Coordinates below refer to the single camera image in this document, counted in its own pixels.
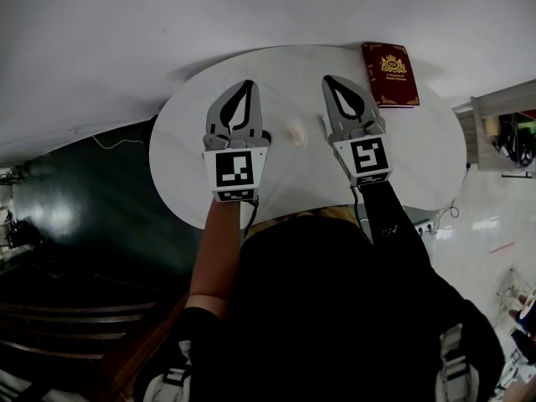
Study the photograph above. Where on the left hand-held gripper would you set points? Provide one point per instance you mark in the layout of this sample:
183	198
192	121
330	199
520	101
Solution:
234	170

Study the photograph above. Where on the person's left forearm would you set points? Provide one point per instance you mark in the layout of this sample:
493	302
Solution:
218	249

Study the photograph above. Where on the dark red hardcover book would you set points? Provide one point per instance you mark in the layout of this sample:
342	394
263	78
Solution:
390	75

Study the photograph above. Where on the pale pink makeup item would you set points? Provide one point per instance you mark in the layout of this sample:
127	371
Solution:
296	135

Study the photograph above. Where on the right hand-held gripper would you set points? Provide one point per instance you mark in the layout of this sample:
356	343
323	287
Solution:
368	157

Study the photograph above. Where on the white power strip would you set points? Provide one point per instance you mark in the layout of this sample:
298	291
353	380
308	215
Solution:
424	227

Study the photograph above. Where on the person's black clothed torso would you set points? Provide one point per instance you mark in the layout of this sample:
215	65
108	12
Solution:
335	316

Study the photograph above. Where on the dark wooden stairs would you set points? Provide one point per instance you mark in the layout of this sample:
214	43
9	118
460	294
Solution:
71	329

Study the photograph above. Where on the light wooden shelf unit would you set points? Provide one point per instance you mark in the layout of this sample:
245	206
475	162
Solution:
498	128

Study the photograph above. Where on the person's right forearm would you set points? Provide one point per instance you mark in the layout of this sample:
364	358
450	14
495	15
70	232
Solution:
393	224

